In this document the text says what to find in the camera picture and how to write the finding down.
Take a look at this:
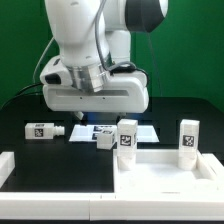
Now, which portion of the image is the white front fence bar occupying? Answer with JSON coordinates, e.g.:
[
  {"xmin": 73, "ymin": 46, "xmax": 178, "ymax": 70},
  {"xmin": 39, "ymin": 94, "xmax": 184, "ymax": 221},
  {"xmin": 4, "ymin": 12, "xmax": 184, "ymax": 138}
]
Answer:
[{"xmin": 0, "ymin": 192, "xmax": 224, "ymax": 221}]

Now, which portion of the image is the black cable upper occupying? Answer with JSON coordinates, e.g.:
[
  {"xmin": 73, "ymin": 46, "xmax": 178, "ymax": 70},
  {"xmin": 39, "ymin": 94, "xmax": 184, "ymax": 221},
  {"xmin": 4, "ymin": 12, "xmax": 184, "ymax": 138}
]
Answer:
[{"xmin": 13, "ymin": 82, "xmax": 44, "ymax": 98}]

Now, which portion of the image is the white side fence block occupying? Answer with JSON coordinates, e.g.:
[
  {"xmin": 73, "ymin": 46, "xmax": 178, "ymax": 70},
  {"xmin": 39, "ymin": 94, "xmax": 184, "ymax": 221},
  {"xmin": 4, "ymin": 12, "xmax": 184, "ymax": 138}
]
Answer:
[{"xmin": 0, "ymin": 152, "xmax": 15, "ymax": 188}]

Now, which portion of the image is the grey camera cable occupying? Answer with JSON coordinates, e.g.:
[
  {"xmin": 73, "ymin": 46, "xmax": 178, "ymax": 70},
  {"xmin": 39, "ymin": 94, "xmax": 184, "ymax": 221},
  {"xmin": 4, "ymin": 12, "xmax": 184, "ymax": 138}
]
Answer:
[{"xmin": 32, "ymin": 36, "xmax": 56, "ymax": 84}]

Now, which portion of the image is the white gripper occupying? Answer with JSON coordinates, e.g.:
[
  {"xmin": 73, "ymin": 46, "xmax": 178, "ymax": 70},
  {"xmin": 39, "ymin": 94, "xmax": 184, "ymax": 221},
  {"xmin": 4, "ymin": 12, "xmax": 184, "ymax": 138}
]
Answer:
[{"xmin": 40, "ymin": 56, "xmax": 149, "ymax": 120}]

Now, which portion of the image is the black cable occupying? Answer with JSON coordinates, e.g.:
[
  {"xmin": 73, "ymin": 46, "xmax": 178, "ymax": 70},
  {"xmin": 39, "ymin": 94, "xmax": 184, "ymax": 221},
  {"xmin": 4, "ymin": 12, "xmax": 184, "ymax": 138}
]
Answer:
[
  {"xmin": 13, "ymin": 82, "xmax": 44, "ymax": 98},
  {"xmin": 0, "ymin": 90, "xmax": 44, "ymax": 111}
]

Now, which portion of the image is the white square table top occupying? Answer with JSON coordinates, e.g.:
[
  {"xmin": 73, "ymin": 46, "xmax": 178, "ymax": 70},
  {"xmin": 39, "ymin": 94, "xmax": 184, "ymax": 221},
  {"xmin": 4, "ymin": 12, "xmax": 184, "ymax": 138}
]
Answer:
[{"xmin": 113, "ymin": 149, "xmax": 224, "ymax": 194}]

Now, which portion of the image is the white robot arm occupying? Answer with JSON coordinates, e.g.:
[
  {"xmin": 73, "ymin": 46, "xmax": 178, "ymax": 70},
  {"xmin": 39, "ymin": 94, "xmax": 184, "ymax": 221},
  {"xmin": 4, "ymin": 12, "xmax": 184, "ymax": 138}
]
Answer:
[{"xmin": 40, "ymin": 0, "xmax": 168, "ymax": 117}]

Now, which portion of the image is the white base tag plate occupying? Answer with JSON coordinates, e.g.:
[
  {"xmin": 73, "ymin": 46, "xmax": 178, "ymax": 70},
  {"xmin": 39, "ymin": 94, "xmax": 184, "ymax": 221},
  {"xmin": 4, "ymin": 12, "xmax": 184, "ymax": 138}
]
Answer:
[{"xmin": 69, "ymin": 125, "xmax": 159, "ymax": 143}]

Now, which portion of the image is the grey robot hose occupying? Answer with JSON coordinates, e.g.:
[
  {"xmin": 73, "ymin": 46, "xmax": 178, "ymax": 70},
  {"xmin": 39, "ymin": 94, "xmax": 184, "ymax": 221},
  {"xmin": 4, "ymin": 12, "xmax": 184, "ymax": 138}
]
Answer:
[{"xmin": 93, "ymin": 0, "xmax": 138, "ymax": 73}]

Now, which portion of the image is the black cable lower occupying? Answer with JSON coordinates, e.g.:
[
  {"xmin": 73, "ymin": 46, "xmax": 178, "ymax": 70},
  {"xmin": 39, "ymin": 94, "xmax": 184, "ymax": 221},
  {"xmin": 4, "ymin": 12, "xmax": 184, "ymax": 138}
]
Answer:
[{"xmin": 0, "ymin": 90, "xmax": 44, "ymax": 111}]

